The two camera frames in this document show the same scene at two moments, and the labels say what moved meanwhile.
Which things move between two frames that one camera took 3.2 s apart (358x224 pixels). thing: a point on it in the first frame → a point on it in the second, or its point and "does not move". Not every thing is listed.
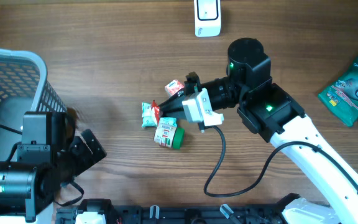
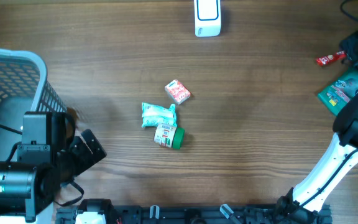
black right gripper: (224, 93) → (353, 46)
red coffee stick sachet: (156, 111) → (336, 56)
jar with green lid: (169, 136) does not move
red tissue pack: (173, 87) does not move
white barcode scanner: (207, 18) does not move
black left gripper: (87, 158) does not move
